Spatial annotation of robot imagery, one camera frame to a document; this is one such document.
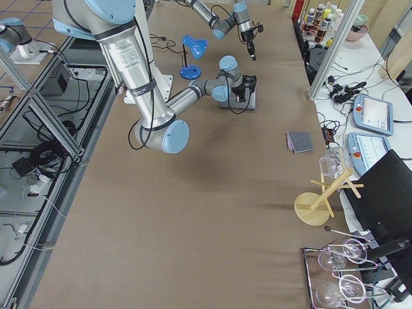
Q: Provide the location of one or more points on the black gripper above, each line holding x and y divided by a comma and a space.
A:
247, 37
238, 90

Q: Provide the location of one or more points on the grey laptop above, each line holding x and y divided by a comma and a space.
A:
239, 105

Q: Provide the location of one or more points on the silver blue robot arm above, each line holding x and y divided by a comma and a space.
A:
159, 127
238, 18

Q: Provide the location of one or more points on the blue desk lamp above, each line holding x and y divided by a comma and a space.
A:
197, 47

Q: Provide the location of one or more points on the folded grey cloth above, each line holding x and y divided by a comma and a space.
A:
299, 142

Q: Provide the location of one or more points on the pink bowl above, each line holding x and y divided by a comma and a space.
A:
354, 36

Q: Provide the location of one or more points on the clear glass mug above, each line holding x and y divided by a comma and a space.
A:
335, 161

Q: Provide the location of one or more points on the blue teach pendant far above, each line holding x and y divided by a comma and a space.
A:
373, 114

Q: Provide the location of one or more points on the blue teach pendant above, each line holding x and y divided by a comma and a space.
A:
366, 150
373, 114

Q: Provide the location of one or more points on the blue teach pendant near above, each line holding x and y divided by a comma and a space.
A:
366, 150

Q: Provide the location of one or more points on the wooden mug tree stand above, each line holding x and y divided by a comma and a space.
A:
314, 209

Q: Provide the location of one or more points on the black monitor back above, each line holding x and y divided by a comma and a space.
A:
384, 206

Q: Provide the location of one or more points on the clear wine glass upper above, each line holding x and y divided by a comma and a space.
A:
335, 257

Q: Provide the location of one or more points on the clear wine glass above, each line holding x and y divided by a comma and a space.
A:
345, 292
335, 257

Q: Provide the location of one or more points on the clear wine glass lower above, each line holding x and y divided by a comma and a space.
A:
345, 292

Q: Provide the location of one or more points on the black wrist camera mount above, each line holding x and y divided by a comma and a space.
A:
257, 27
249, 84

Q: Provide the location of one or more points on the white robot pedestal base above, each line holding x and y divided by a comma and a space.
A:
165, 87

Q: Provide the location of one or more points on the aluminium frame post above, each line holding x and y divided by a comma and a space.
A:
347, 22

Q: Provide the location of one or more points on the wire wine glass rack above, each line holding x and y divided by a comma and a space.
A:
334, 273

